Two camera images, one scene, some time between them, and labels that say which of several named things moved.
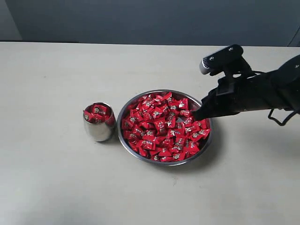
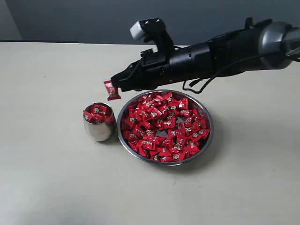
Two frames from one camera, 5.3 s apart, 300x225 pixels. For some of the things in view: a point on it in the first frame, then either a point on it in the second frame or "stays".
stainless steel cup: (99, 121) stays
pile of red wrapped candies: (161, 126) stays
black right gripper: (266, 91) to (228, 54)
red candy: (105, 117) stays
